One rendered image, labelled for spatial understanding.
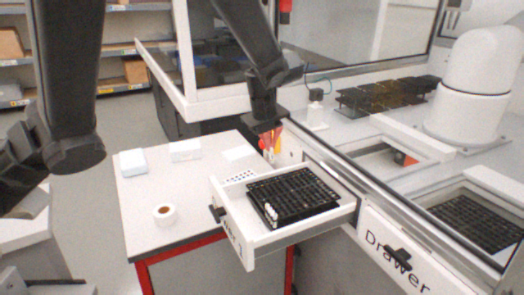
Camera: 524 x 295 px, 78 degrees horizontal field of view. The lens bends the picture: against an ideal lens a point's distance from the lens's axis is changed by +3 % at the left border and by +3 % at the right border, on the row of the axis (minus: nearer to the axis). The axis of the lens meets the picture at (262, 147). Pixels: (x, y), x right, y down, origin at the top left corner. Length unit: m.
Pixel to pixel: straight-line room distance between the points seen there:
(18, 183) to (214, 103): 1.13
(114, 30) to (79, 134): 4.38
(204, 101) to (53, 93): 1.20
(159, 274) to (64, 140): 0.70
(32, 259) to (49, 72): 1.00
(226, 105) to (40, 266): 0.98
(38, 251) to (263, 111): 0.92
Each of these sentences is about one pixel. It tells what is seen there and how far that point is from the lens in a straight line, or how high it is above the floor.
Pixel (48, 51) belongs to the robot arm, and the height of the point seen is 1.40.
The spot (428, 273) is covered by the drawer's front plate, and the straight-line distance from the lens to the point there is 0.80.
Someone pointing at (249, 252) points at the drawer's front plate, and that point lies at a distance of 0.77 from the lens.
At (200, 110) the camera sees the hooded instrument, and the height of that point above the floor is 0.86.
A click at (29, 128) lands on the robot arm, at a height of 1.26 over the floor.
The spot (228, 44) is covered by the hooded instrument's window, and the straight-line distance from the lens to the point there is 1.57.
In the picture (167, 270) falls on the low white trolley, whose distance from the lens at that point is 1.11.
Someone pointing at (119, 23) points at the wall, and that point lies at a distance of 4.86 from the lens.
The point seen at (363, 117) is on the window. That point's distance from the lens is 0.83.
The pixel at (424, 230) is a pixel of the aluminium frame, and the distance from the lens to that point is 0.78.
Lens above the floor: 1.46
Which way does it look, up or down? 30 degrees down
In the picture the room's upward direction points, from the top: straight up
